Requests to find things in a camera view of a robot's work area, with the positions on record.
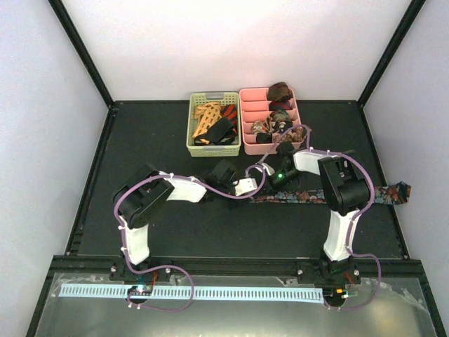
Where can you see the light blue slotted cable duct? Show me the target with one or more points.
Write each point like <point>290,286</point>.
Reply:
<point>228,293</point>

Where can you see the pink divided organizer tray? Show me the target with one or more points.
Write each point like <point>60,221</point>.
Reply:
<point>255,107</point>

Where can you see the right controller board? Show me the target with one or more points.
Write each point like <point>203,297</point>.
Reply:
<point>338,292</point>

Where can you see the green floral rolled tie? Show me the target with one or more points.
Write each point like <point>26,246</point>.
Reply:
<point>279,115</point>

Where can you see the green plastic basket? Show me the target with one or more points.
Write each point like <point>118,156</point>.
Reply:
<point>224,98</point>

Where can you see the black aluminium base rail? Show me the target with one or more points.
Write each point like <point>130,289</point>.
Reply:
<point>308,270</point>

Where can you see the tan paisley rolled tie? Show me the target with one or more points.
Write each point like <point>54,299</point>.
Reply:
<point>260,127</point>

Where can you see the red blue rolled tie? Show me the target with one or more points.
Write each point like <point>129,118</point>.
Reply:
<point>280,105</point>

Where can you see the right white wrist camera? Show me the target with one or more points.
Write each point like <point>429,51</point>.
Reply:
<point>269,171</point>

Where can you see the right black frame post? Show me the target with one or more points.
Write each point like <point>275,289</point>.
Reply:
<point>406,22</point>

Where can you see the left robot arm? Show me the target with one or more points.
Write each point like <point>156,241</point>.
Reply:
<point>145,192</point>

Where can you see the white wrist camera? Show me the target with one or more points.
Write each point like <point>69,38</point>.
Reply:
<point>269,171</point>
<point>244,186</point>

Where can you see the left controller board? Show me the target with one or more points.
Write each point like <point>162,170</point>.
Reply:
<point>140,290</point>

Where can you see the black frame post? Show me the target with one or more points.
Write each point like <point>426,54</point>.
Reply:
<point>406,22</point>
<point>72,33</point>

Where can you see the left black frame post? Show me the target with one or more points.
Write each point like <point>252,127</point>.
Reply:
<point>72,33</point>

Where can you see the brown dotted rolled tie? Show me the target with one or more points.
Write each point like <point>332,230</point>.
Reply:
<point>293,134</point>

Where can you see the dark floral rolled tie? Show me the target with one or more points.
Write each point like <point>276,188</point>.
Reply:
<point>279,127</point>

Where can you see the clear acrylic sheet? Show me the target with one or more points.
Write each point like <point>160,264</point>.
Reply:
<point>392,307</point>

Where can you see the controller board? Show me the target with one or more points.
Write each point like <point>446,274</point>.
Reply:
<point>140,290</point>
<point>338,292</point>

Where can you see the black rolled tie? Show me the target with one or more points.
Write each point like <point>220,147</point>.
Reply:
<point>264,138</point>

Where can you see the red black striped tie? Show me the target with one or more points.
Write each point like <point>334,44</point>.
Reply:
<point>230,112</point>

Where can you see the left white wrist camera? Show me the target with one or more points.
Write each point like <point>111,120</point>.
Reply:
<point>244,186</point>

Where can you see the orange patterned tie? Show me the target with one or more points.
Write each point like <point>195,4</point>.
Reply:
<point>207,115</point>

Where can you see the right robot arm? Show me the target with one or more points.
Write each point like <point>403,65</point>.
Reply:
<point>348,192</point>

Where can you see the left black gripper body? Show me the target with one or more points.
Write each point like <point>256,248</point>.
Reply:
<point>228,203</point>

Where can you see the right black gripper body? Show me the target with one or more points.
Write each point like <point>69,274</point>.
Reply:
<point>277,184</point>

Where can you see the navy floral tie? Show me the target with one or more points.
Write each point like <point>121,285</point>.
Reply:
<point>391,195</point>

